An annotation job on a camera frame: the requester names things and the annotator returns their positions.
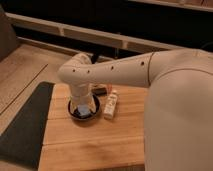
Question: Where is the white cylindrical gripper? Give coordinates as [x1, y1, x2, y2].
[70, 84, 92, 108]

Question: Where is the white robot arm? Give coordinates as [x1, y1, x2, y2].
[58, 49, 213, 171]

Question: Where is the blue packet in bowl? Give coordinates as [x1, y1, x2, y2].
[78, 105, 90, 116]

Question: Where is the black round bowl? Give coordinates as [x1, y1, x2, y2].
[67, 94, 100, 121]

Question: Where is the dark rectangular block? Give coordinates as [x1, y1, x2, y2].
[92, 85, 107, 95]

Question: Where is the white bottle lying down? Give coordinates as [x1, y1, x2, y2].
[103, 90, 118, 119]

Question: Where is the dark floor mat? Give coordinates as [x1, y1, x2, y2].
[0, 82, 54, 169]

